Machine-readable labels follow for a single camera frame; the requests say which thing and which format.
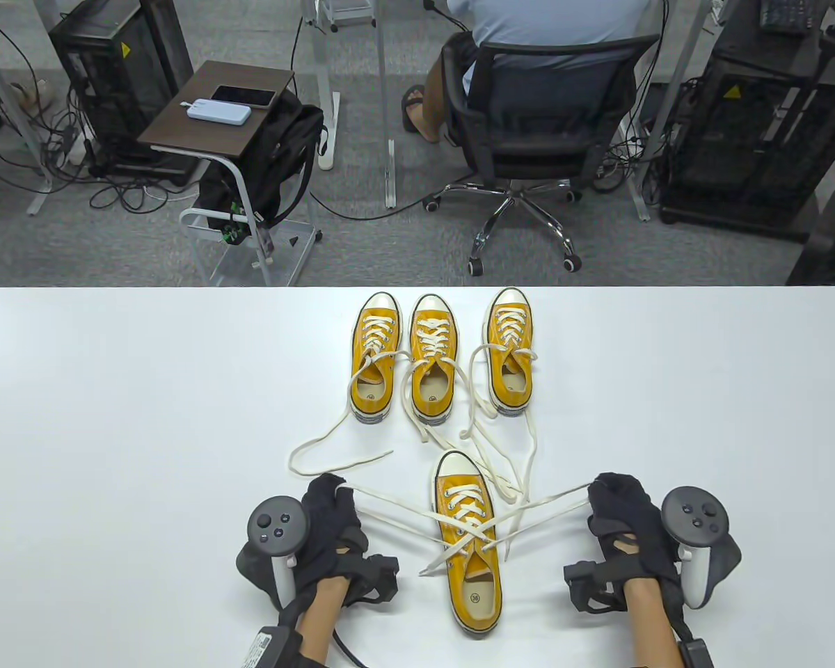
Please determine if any person's left hand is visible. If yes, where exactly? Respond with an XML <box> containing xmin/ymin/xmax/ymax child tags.
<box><xmin>294</xmin><ymin>473</ymin><xmax>400</xmax><ymax>607</ymax></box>

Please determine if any person's right hand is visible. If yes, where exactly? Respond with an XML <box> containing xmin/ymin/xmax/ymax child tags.
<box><xmin>564</xmin><ymin>473</ymin><xmax>742</xmax><ymax>613</ymax></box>

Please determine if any white shoe lace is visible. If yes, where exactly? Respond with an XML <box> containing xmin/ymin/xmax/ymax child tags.
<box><xmin>289</xmin><ymin>317</ymin><xmax>418</xmax><ymax>477</ymax></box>
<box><xmin>334</xmin><ymin>482</ymin><xmax>594</xmax><ymax>577</ymax></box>
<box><xmin>398</xmin><ymin>319</ymin><xmax>523</xmax><ymax>502</ymax></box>

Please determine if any yellow sneaker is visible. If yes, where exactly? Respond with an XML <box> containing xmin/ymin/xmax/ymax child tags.
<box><xmin>459</xmin><ymin>312</ymin><xmax>540</xmax><ymax>505</ymax></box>

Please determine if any person's right forearm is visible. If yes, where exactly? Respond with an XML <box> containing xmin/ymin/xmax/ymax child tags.
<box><xmin>623</xmin><ymin>578</ymin><xmax>679</xmax><ymax>665</ymax></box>

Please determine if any person's left forearm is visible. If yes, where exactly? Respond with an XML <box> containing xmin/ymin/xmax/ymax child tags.
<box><xmin>296</xmin><ymin>578</ymin><xmax>352</xmax><ymax>658</ymax></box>

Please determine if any dark grey handheld controller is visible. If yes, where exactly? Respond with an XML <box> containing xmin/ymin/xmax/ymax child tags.
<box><xmin>661</xmin><ymin>486</ymin><xmax>742</xmax><ymax>610</ymax></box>
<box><xmin>237</xmin><ymin>495</ymin><xmax>312</xmax><ymax>612</ymax></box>

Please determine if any green backpack charm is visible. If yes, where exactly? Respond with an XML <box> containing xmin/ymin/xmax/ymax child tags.
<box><xmin>221</xmin><ymin>202</ymin><xmax>248</xmax><ymax>246</ymax></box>

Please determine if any white desk leg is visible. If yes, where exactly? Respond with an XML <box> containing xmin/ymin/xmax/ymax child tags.
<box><xmin>0</xmin><ymin>0</ymin><xmax>55</xmax><ymax>216</ymax></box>
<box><xmin>625</xmin><ymin>0</ymin><xmax>712</xmax><ymax>222</ymax></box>
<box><xmin>299</xmin><ymin>0</ymin><xmax>340</xmax><ymax>170</ymax></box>
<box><xmin>374</xmin><ymin>0</ymin><xmax>397</xmax><ymax>209</ymax></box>

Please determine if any black mesh office chair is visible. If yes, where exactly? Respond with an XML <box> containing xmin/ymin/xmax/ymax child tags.
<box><xmin>423</xmin><ymin>33</ymin><xmax>660</xmax><ymax>274</ymax></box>

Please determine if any black backpack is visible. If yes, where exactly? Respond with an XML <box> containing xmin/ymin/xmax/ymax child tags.
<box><xmin>196</xmin><ymin>89</ymin><xmax>326</xmax><ymax>237</ymax></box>

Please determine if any brown top side table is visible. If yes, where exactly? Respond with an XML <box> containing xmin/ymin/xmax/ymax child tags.
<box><xmin>138</xmin><ymin>60</ymin><xmax>322</xmax><ymax>287</ymax></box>

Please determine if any pale blue power bank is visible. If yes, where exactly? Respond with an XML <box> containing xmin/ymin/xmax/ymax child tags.
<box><xmin>185</xmin><ymin>99</ymin><xmax>253</xmax><ymax>127</ymax></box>

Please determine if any black smartphone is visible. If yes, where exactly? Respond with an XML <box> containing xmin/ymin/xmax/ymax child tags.
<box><xmin>210</xmin><ymin>85</ymin><xmax>278</xmax><ymax>108</ymax></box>

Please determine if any black computer tower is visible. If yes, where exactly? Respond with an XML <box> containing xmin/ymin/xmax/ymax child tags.
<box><xmin>47</xmin><ymin>0</ymin><xmax>194</xmax><ymax>176</ymax></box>

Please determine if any white rolling cart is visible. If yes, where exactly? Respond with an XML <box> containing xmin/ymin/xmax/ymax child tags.
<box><xmin>317</xmin><ymin>0</ymin><xmax>378</xmax><ymax>32</ymax></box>

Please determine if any black keyboard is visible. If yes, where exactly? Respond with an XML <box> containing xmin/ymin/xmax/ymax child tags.
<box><xmin>758</xmin><ymin>0</ymin><xmax>818</xmax><ymax>35</ymax></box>

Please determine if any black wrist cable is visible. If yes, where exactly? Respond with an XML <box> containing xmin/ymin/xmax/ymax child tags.
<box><xmin>331</xmin><ymin>626</ymin><xmax>363</xmax><ymax>668</ymax></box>

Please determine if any tangle of black cables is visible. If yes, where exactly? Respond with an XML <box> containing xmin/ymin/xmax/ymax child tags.
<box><xmin>591</xmin><ymin>118</ymin><xmax>669</xmax><ymax>192</ymax></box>
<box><xmin>0</xmin><ymin>14</ymin><xmax>189</xmax><ymax>213</ymax></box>

